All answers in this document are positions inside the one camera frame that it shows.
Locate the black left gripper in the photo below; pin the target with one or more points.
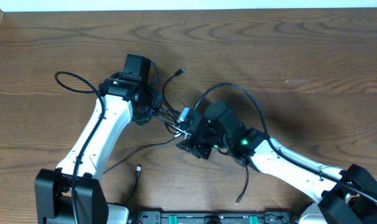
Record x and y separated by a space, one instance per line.
149 109

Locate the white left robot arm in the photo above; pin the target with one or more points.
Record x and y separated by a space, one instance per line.
72 193

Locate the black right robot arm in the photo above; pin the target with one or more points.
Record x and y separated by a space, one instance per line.
339 195

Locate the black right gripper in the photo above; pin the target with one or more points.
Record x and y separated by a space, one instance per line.
195 144

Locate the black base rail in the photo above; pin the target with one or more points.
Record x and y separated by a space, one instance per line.
158 217

